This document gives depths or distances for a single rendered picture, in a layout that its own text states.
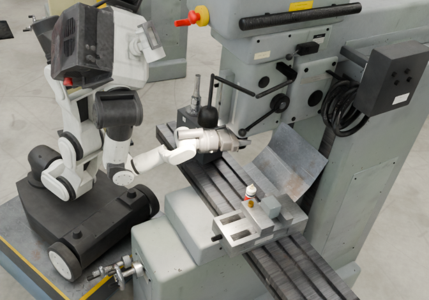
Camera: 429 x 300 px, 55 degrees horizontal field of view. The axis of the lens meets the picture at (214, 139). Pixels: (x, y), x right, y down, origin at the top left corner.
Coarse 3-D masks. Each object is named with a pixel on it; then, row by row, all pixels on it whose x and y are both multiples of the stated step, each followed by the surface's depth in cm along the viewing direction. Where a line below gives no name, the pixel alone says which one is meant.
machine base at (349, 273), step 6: (348, 264) 248; (354, 264) 249; (336, 270) 244; (342, 270) 245; (348, 270) 245; (354, 270) 246; (360, 270) 247; (342, 276) 241; (348, 276) 243; (354, 276) 247; (348, 282) 247; (354, 282) 254; (264, 294) 227; (270, 294) 228
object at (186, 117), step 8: (184, 112) 192; (192, 112) 190; (184, 120) 191; (192, 120) 188; (176, 128) 200; (192, 128) 189; (208, 128) 184; (216, 128) 185; (224, 128) 188; (216, 152) 194; (200, 160) 192; (208, 160) 193
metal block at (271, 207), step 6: (264, 198) 159; (270, 198) 159; (264, 204) 158; (270, 204) 157; (276, 204) 157; (264, 210) 159; (270, 210) 155; (276, 210) 157; (270, 216) 158; (276, 216) 160
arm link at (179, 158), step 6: (186, 144) 154; (162, 150) 157; (174, 150) 155; (180, 150) 154; (186, 150) 153; (192, 150) 154; (162, 156) 156; (168, 156) 154; (174, 156) 154; (180, 156) 155; (186, 156) 156; (192, 156) 157; (168, 162) 157; (174, 162) 157; (180, 162) 157
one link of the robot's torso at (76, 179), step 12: (60, 144) 182; (72, 156) 182; (96, 156) 196; (72, 168) 187; (84, 168) 204; (96, 168) 201; (60, 180) 207; (72, 180) 202; (84, 180) 205; (72, 192) 205; (84, 192) 212
